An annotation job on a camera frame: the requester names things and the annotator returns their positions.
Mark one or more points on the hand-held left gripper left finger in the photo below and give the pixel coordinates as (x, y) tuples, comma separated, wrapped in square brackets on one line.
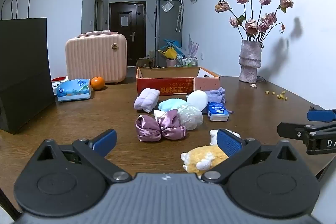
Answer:
[(105, 140)]

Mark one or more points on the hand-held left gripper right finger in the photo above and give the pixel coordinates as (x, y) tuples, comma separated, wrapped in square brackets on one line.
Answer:
[(229, 142)]

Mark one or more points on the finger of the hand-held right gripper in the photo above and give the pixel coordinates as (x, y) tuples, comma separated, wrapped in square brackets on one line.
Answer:
[(321, 115), (290, 129)]

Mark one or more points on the yellow plush toy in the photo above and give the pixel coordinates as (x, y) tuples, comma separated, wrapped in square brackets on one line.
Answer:
[(204, 157)]

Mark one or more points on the small blue tissue packet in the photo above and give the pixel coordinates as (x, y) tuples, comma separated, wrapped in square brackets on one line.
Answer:
[(218, 111)]

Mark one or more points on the white round foam sponge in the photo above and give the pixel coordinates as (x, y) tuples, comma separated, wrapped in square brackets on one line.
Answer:
[(197, 99)]

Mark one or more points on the purple satin bow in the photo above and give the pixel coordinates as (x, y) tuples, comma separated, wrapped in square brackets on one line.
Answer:
[(160, 127)]

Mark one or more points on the lavender towel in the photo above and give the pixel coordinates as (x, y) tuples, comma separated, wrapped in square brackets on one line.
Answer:
[(147, 99)]

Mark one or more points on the light blue fluffy puff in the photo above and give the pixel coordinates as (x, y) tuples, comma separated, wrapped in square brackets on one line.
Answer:
[(170, 104)]

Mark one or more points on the red cardboard box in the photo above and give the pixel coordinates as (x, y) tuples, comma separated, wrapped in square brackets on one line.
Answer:
[(162, 82)]

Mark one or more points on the scattered yellow flower buds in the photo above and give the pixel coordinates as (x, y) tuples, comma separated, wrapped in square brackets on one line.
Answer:
[(279, 95)]

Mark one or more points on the fallen pink petal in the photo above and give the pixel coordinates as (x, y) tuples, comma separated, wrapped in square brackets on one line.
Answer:
[(253, 85)]

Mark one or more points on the orange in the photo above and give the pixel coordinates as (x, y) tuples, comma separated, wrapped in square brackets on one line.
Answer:
[(97, 83)]

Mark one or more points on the white wedge sponge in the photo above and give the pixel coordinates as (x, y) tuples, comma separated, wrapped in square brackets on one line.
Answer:
[(158, 116)]

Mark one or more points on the black eyeglasses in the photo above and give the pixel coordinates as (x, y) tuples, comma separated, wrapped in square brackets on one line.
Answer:
[(261, 78)]

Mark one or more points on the blue tissue pack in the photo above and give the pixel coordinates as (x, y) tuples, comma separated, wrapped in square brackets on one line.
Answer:
[(73, 90)]

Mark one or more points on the pink sponge block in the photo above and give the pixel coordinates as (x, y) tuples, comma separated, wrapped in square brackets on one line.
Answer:
[(206, 84)]

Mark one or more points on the red white packet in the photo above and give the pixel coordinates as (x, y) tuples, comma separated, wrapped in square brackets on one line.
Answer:
[(56, 81)]

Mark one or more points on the pink textured vase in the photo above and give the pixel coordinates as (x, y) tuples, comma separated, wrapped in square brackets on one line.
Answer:
[(250, 61)]

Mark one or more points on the pink ribbed suitcase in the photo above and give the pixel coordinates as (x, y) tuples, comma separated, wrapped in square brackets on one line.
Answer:
[(95, 58)]

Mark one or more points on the brown floor carton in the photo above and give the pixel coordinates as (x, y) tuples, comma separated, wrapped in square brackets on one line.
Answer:
[(145, 61)]

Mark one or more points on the cart with bottles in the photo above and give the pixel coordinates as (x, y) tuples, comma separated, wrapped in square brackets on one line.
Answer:
[(187, 60)]

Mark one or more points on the pink bucket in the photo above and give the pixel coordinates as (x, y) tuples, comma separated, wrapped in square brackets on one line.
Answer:
[(171, 63)]

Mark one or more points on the yellow watering can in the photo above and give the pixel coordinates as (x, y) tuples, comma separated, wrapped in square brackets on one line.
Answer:
[(169, 53)]

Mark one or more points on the black paper bag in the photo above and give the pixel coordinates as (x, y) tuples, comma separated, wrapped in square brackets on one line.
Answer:
[(23, 69)]

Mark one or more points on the dark brown entrance door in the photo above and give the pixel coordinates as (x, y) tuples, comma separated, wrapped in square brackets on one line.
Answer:
[(127, 32)]

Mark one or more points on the dried pink roses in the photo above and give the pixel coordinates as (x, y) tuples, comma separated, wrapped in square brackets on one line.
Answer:
[(252, 26)]

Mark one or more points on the blue folding rack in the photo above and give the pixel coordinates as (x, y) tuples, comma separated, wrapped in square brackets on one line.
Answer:
[(173, 43)]

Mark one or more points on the grey refrigerator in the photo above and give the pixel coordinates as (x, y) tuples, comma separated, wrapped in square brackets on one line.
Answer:
[(165, 32)]

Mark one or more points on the side door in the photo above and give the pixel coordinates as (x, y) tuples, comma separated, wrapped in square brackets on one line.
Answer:
[(99, 12)]

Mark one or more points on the hanging white umbrellas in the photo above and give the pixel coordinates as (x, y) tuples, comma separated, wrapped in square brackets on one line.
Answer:
[(179, 16)]

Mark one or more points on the clear plastic pouch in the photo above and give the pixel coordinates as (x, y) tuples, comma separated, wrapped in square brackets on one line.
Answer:
[(167, 6)]

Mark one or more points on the purple wall decal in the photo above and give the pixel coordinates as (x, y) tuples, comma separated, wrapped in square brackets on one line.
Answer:
[(193, 47)]

